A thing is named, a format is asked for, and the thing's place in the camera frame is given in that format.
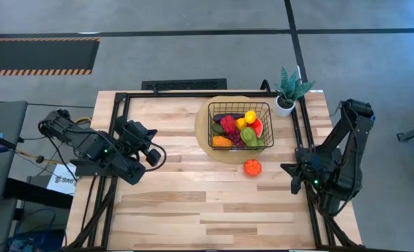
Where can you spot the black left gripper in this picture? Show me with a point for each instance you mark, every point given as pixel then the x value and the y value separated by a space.
pixel 131 152

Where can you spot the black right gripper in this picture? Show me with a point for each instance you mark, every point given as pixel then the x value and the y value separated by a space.
pixel 315 171

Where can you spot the orange-red bell pepper toy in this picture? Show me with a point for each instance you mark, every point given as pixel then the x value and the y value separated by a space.
pixel 252 168

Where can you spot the light green cucumber toy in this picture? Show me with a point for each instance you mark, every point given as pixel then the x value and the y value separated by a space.
pixel 260 143

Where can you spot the round woven table mat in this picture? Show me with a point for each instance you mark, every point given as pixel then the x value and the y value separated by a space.
pixel 201 140

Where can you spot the red watermelon slice toy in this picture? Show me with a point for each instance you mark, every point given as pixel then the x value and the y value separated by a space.
pixel 258 129

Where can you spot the purple grapes toy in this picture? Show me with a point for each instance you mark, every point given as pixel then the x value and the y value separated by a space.
pixel 235 137

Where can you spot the dark green leafy vegetable toy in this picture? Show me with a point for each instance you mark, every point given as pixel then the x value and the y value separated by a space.
pixel 217 129

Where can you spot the yellow lemon toy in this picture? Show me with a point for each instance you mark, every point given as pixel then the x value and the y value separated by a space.
pixel 250 116

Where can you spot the purple eggplant toy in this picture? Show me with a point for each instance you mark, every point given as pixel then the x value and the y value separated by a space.
pixel 221 117

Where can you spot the red bell pepper toy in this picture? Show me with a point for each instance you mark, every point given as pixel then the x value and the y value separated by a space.
pixel 228 123

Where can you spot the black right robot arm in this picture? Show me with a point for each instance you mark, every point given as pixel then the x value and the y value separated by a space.
pixel 350 157

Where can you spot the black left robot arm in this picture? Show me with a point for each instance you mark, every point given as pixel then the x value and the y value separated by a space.
pixel 84 140

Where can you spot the black floor vent grille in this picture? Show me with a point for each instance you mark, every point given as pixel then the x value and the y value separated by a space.
pixel 184 84

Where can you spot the potted plant in white pot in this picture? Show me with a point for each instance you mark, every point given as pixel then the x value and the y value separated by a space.
pixel 287 94

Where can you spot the white printed paper sheet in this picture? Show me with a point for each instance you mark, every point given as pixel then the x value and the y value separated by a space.
pixel 63 180

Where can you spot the black hazard-striped floor mat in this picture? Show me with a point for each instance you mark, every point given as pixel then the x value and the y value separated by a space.
pixel 35 56

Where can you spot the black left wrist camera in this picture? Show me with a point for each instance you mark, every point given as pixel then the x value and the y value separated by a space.
pixel 121 125

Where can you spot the black aluminium table frame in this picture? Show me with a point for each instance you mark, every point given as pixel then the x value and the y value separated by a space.
pixel 175 94

